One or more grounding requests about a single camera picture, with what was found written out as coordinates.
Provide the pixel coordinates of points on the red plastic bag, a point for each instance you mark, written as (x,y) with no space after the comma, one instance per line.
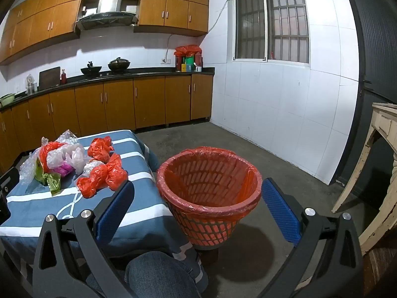
(93,184)
(117,172)
(46,153)
(100,147)

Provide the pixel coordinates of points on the green basin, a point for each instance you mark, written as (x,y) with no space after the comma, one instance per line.
(6,100)

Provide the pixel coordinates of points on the steel range hood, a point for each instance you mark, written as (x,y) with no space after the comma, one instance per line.
(107,17)

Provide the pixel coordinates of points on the orange base cabinets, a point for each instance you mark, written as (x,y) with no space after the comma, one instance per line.
(118,102)

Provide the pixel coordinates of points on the brown cutting board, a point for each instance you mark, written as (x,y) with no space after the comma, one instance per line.
(49,78)

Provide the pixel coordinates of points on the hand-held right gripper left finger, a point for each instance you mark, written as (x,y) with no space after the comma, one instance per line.
(114,211)

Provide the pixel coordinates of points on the person's leg in jeans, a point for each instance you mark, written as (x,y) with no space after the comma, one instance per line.
(161,273)

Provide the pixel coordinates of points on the pink plastic bag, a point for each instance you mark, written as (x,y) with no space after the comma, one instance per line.
(62,169)

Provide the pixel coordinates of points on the dark door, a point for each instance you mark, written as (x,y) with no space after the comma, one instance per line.
(375,68)

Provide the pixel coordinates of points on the blue striped tablecloth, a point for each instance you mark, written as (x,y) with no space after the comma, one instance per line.
(37,211)

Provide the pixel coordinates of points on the cream wooden table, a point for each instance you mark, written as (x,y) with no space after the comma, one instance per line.
(383,121)

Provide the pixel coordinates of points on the orange wall cabinets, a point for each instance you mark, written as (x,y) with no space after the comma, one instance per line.
(46,12)

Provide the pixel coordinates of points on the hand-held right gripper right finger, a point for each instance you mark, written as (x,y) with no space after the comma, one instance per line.
(279,211)

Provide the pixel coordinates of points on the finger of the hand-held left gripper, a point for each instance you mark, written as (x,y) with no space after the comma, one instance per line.
(7,192)

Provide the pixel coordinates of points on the white plastic bag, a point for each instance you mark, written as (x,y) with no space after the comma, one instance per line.
(76,156)

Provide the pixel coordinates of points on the wall socket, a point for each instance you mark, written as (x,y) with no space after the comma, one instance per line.
(166,60)

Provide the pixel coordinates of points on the dark sauce bottle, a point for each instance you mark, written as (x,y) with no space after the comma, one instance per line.
(198,59)

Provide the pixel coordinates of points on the translucent plastic bag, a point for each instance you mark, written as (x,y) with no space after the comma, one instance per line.
(55,161)

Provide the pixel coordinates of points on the glass jar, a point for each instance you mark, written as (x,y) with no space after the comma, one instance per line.
(30,85)

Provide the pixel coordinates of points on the dark pot with lid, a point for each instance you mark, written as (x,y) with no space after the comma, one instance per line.
(119,65)

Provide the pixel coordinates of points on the red condiment bottle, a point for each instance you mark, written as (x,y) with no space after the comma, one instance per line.
(178,63)

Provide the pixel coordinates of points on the red lined plastic basket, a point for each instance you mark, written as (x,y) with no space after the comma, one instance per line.
(207,186)

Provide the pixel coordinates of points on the green box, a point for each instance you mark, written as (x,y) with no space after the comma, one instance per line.
(189,63)

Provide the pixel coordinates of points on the small red bottle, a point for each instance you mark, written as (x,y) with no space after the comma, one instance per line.
(63,77)

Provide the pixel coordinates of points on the red bag on bottles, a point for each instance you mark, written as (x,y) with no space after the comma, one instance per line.
(187,50)

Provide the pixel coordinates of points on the black wok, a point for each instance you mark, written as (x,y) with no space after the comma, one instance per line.
(91,70)

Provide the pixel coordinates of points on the barred window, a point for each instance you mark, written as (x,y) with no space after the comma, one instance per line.
(269,21)

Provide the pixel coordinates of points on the crumpled clear plastic sheet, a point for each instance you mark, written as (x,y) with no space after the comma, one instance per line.
(66,136)

